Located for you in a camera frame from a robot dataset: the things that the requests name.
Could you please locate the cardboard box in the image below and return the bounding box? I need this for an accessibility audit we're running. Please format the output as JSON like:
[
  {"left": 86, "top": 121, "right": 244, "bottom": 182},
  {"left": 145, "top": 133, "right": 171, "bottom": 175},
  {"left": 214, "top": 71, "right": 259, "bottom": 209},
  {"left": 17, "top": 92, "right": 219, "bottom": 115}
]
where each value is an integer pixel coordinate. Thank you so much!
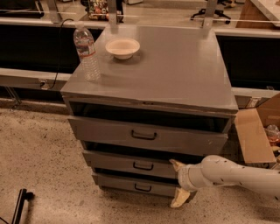
[{"left": 234, "top": 94, "right": 280, "bottom": 168}]

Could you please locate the grey top drawer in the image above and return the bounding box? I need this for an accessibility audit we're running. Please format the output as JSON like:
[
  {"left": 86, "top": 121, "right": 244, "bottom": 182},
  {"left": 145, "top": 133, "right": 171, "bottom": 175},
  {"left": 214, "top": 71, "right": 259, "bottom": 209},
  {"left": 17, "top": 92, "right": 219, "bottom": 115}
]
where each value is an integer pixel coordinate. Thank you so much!
[{"left": 68, "top": 115, "right": 228, "bottom": 156}]

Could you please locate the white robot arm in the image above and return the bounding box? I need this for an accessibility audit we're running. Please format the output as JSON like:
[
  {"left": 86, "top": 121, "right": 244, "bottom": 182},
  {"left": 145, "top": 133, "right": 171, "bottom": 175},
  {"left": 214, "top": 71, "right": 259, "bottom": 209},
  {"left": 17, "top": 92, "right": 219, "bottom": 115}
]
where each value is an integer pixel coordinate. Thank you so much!
[{"left": 170, "top": 155, "right": 280, "bottom": 208}]

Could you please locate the black stand foot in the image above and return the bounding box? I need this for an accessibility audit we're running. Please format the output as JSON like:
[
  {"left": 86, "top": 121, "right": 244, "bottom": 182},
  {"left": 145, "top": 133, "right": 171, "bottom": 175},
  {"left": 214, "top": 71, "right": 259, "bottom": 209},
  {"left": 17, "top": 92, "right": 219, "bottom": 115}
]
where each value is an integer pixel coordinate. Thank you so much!
[{"left": 11, "top": 188, "right": 34, "bottom": 224}]

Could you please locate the plastic bottle in box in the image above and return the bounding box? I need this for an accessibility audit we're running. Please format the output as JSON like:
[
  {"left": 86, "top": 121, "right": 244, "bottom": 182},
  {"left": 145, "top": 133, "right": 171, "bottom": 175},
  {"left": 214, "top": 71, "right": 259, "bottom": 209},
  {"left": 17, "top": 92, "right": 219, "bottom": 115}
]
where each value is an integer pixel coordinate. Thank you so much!
[{"left": 264, "top": 124, "right": 280, "bottom": 146}]

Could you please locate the colourful snack box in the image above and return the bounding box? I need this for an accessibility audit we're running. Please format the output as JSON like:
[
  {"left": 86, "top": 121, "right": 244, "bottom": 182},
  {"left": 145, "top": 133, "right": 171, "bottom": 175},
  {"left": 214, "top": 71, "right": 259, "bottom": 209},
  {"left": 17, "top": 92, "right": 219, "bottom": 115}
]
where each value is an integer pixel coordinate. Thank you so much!
[{"left": 86, "top": 0, "right": 123, "bottom": 23}]

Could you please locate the black office chair base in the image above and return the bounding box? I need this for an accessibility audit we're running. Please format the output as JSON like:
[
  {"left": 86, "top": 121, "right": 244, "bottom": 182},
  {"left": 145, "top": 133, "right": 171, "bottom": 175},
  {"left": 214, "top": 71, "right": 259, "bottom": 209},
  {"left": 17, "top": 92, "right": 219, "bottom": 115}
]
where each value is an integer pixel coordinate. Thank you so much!
[{"left": 190, "top": 9, "right": 231, "bottom": 25}]

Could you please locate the grey drawer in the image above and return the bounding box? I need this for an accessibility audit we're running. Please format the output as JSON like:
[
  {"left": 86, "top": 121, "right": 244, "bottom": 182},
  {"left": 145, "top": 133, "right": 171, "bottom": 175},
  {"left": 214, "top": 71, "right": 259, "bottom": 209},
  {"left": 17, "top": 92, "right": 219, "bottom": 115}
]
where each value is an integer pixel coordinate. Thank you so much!
[
  {"left": 92, "top": 172, "right": 179, "bottom": 198},
  {"left": 82, "top": 150, "right": 210, "bottom": 183},
  {"left": 68, "top": 115, "right": 228, "bottom": 156}
]

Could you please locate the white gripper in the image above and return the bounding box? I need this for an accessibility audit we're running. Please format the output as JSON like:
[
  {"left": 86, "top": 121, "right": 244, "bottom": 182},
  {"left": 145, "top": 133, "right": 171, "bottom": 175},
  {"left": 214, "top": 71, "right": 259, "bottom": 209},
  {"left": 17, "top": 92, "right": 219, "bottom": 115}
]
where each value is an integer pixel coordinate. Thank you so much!
[{"left": 169, "top": 159, "right": 210, "bottom": 208}]

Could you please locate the black cable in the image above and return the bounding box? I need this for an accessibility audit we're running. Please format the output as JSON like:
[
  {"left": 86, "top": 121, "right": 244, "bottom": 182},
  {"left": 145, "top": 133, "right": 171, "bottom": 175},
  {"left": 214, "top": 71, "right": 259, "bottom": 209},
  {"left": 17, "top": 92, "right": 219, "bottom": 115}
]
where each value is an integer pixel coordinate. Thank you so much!
[{"left": 47, "top": 18, "right": 75, "bottom": 91}]

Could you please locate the grey drawer cabinet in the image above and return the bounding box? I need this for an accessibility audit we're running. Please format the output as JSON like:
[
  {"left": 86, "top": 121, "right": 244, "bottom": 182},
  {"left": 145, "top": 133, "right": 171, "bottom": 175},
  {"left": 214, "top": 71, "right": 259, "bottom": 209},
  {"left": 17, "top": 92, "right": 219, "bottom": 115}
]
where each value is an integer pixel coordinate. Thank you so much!
[{"left": 59, "top": 24, "right": 239, "bottom": 203}]

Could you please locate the clear plastic water bottle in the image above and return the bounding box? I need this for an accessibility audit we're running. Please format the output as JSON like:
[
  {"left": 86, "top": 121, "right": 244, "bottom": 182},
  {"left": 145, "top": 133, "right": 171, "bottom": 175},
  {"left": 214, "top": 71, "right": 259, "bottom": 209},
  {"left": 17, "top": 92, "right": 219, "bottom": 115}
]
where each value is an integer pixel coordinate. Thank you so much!
[{"left": 73, "top": 21, "right": 101, "bottom": 81}]

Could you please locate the grey bottom drawer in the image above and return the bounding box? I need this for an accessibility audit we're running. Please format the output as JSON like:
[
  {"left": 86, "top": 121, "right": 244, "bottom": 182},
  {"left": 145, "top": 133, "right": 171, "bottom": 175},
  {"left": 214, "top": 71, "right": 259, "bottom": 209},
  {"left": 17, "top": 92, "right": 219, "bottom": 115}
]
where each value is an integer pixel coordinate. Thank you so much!
[{"left": 92, "top": 172, "right": 179, "bottom": 198}]

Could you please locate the white bowl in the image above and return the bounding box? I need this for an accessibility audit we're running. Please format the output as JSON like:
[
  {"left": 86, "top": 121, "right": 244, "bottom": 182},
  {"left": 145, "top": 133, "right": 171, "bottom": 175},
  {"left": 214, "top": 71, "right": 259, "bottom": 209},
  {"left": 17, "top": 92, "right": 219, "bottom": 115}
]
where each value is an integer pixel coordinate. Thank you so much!
[{"left": 105, "top": 38, "right": 140, "bottom": 60}]

